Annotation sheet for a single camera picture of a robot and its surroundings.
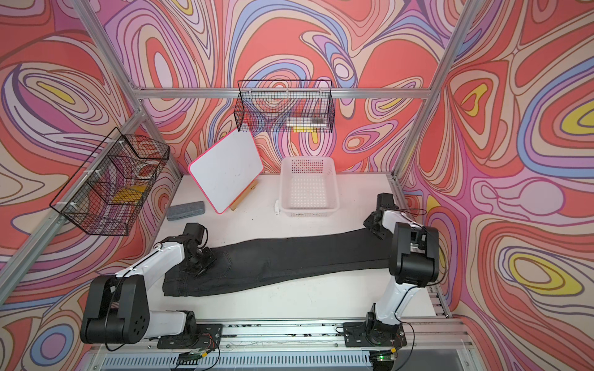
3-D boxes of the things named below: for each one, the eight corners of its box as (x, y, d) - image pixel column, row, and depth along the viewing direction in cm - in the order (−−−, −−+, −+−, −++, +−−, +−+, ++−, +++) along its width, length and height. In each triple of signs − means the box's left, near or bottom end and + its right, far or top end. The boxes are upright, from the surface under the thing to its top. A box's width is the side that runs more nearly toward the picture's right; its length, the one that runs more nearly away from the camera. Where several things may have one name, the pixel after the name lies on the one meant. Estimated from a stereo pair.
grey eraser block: (171, 223, 105) (166, 217, 101) (172, 211, 110) (168, 205, 106) (204, 217, 107) (201, 211, 103) (205, 205, 112) (202, 199, 108)
